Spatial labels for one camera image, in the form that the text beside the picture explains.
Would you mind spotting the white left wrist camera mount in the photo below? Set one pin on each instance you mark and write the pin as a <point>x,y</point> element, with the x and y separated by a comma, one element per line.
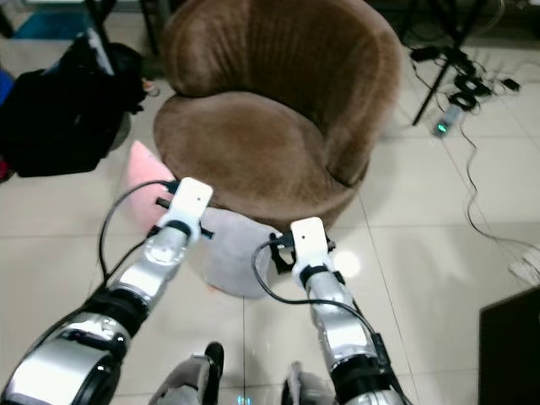
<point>190,202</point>

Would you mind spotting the black tripod stand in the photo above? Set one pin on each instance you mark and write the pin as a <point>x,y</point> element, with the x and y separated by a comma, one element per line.
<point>439,80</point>

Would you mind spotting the brown velvet armchair sofa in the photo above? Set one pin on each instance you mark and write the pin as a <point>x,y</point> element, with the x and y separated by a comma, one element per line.
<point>270,126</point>

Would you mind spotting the grey pillow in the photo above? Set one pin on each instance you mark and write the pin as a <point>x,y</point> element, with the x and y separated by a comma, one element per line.
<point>236,261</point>

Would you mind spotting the white adapter with green light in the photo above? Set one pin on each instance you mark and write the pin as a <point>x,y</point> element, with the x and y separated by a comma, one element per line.
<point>449,120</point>

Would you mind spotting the silver left robot leg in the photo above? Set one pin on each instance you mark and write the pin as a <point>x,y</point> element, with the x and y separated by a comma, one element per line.
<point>194,380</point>

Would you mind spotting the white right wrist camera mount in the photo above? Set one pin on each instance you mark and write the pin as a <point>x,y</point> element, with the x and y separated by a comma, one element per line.
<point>310,240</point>

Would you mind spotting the silver right robot leg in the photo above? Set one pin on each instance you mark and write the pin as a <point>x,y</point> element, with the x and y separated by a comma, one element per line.
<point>308,390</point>

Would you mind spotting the black backpack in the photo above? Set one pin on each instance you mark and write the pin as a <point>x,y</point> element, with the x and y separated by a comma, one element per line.
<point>67,118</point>

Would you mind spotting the teal floor mat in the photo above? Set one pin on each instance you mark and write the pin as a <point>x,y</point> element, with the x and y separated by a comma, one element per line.
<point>51,25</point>

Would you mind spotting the black power brick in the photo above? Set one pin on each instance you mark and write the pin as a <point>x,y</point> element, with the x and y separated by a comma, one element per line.
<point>423,52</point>
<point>470,87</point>

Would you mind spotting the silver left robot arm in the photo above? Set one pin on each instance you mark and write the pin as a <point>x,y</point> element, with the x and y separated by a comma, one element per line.
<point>84,337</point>

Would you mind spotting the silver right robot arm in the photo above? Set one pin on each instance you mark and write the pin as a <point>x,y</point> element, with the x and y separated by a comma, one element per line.
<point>346,337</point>

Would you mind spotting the small red floor object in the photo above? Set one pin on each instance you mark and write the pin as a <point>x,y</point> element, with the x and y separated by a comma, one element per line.
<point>149,86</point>

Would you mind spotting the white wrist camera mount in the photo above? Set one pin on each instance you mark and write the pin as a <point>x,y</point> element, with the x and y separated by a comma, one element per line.
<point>190,202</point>
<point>310,240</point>

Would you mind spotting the silver robot leg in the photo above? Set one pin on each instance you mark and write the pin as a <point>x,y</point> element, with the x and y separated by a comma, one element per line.
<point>194,380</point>
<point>308,390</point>

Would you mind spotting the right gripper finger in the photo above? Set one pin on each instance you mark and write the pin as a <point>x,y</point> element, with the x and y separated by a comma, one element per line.
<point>272,260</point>

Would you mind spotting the red bag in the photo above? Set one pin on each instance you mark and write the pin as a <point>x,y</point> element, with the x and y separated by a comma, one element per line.
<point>4,171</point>

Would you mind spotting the pink pillow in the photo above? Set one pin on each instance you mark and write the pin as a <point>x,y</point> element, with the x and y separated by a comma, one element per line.
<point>145,181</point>

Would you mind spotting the blue bag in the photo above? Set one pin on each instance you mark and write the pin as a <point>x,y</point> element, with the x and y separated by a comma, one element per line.
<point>5,84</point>

